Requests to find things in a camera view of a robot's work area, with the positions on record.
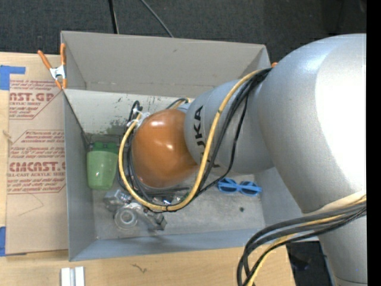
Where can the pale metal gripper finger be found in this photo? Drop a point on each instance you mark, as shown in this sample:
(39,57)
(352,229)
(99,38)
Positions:
(115,199)

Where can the green plastic cup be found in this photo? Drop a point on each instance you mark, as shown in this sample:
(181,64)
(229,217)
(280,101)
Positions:
(101,168)

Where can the brown cardboard board, red print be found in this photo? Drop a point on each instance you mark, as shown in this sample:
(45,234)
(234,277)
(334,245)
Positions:
(32,213)

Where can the blue sunglasses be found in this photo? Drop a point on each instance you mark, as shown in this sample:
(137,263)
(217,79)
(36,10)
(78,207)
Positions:
(238,187)

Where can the grey metal bin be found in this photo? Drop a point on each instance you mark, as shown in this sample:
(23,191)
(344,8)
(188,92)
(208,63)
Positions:
(154,64)

